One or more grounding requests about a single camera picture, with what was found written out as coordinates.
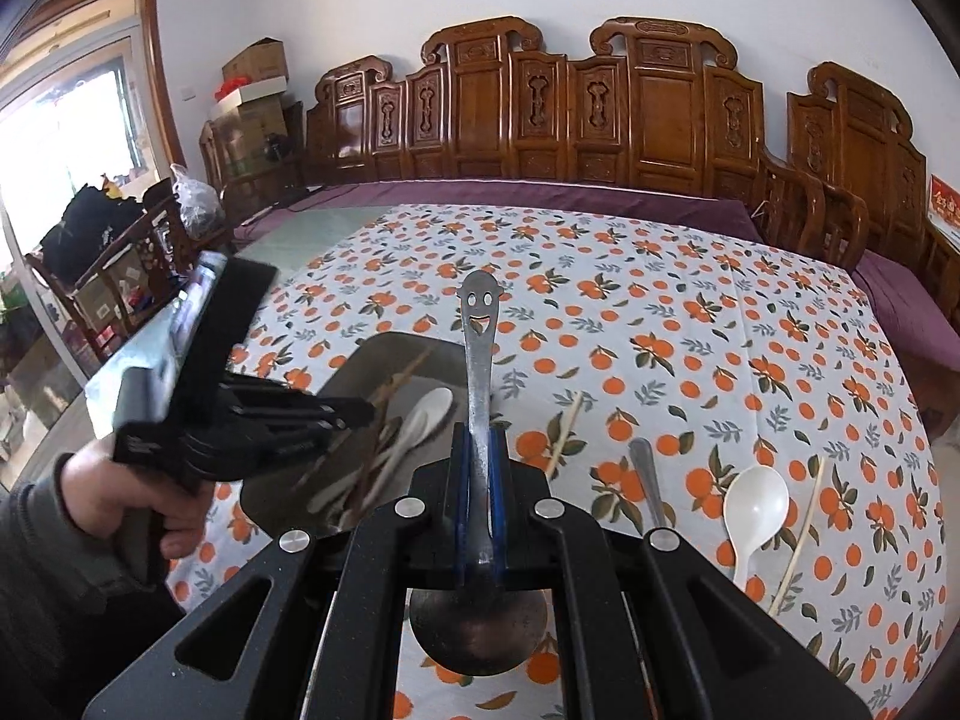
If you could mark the stacked cardboard boxes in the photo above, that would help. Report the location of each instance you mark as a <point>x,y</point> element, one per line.
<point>248,119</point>

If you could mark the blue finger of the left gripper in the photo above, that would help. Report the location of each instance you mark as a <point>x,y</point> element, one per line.
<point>291,413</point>

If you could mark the large white plastic ladle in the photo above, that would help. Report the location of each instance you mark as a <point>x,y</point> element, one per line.
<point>755,508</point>

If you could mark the person's left forearm sleeve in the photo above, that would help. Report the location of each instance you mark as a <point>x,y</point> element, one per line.
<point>76,610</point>

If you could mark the carved wooden sofa bench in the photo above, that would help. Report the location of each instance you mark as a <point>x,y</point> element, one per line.
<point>658,105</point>

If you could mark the carved wooden armchair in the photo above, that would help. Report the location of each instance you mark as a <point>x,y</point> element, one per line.
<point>856,137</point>

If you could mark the person's left hand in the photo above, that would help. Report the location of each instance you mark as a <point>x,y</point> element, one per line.
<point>98,492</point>

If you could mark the red gift box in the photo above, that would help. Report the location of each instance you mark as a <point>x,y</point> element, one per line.
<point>944,203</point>

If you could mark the metal fork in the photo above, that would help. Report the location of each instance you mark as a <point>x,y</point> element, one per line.
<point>643,462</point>

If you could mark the small white ceramic spoon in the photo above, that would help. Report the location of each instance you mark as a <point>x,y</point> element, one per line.
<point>422,422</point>

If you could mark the purple armchair cushion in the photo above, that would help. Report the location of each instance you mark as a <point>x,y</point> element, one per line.
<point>906,312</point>

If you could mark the wooden chair with clothes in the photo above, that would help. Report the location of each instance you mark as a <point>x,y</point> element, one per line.
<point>113,262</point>

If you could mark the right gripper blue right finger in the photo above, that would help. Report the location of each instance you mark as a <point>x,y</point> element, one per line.
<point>498,508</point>

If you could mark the rectangular metal tray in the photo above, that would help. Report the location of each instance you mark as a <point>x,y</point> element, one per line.
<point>398,398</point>

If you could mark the window with wooden frame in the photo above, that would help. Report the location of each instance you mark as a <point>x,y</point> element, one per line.
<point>84,102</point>

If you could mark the orange patterned tablecloth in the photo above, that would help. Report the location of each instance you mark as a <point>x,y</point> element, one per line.
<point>723,354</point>

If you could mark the white plastic bag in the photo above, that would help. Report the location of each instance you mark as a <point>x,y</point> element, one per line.
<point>199,204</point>

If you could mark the dark wooden chopstick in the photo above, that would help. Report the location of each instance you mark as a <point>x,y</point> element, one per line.
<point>357,490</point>
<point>378,401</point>

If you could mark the smiley face metal spoon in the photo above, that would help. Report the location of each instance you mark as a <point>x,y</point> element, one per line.
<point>478,630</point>

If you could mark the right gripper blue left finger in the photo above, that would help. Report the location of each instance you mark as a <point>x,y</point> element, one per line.
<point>458,503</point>

